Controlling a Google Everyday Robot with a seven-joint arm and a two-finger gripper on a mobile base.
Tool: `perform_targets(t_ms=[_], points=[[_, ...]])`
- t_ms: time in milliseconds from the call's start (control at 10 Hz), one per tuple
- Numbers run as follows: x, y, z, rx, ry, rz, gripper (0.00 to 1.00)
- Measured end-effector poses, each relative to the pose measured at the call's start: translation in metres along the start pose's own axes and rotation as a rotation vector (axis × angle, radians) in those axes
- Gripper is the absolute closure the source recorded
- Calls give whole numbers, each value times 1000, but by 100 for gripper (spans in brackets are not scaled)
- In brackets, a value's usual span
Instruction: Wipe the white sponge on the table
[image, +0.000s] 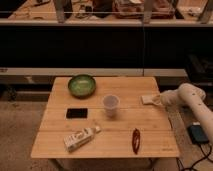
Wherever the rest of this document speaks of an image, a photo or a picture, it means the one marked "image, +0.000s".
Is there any green ceramic bowl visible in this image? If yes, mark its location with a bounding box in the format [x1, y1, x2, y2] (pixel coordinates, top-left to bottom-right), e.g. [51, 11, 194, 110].
[67, 74, 96, 98]

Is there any wooden table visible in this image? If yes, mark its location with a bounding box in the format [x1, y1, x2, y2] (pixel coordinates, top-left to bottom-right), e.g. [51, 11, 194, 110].
[31, 77, 180, 159]

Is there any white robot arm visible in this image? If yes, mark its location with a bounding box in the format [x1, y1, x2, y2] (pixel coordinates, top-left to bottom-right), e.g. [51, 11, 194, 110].
[152, 83, 213, 144]

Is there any black floor cable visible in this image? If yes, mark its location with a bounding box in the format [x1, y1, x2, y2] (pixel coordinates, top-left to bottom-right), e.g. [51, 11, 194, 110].
[175, 142, 213, 171]

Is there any translucent plastic cup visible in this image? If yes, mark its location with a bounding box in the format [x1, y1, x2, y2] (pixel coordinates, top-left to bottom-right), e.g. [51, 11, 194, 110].
[102, 95, 120, 117]

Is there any black smartphone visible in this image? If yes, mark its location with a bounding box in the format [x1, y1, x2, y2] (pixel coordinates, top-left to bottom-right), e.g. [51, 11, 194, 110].
[66, 108, 88, 119]

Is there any black power adapter box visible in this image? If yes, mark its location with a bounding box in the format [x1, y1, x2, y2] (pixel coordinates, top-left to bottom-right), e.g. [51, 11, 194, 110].
[187, 125, 209, 144]

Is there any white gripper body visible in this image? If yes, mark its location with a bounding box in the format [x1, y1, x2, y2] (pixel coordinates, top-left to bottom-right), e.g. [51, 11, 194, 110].
[153, 90, 180, 106]

